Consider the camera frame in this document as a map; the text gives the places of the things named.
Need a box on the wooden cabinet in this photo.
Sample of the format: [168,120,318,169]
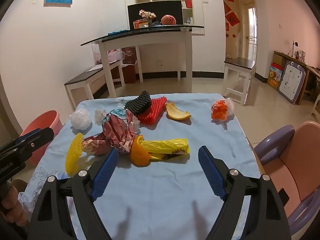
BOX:
[271,50,320,103]

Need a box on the purple drawing board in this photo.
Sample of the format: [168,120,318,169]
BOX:
[277,60,307,105]

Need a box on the yellow plastic bag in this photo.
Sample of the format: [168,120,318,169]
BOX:
[139,138,190,161]

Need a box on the pink plastic bucket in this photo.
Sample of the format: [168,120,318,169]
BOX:
[20,110,62,165]

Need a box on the light blue floral cloth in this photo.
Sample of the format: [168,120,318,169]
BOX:
[19,93,262,240]

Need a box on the white dark-top stool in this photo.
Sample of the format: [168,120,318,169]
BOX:
[222,57,257,105]

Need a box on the clear plastic wrap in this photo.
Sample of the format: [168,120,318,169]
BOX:
[94,108,110,125]

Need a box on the clear bag of orange peels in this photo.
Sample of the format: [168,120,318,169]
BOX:
[211,97,235,124]

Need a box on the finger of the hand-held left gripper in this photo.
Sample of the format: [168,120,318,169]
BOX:
[0,127,55,167]

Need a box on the red foam net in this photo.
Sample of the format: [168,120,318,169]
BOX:
[136,96,167,125]

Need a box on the pomegranate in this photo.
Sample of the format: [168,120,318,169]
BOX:
[161,15,177,26]

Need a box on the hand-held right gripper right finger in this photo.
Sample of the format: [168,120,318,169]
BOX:
[198,145,292,240]

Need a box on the white glass-top table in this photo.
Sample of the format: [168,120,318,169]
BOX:
[80,25,205,98]

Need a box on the white dark-top bench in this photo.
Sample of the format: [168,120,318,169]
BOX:
[64,60,125,110]

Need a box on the colourful fruit box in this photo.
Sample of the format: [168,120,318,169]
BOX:
[267,64,283,90]

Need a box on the black board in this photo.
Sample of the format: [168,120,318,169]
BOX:
[127,0,183,29]

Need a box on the orange peel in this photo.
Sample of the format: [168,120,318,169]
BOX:
[130,135,152,167]

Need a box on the dried flower bouquet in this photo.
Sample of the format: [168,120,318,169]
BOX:
[139,9,157,20]

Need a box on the black foam net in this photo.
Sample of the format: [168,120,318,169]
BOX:
[124,90,152,117]

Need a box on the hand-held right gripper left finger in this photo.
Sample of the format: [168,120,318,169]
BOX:
[27,148,119,240]

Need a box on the red diamond paper decoration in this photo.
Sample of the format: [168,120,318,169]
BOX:
[225,11,239,24]

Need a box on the pink plastic bag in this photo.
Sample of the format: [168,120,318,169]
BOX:
[92,44,124,64]

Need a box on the red container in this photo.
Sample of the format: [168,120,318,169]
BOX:
[133,19,150,30]

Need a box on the person's left hand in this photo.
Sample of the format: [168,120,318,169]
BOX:
[0,186,28,228]

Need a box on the pink purple child chair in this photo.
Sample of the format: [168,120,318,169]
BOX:
[254,121,320,240]

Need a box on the pale yellow fruit peel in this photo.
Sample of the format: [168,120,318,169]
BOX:
[166,102,192,120]

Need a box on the white door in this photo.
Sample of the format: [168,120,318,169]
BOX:
[241,0,258,63]

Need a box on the white plastic bag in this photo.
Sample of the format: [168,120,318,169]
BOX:
[71,108,92,131]

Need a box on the dark red carton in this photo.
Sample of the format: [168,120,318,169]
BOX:
[122,46,137,84]

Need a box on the floral paper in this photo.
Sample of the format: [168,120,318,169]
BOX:
[82,109,140,155]

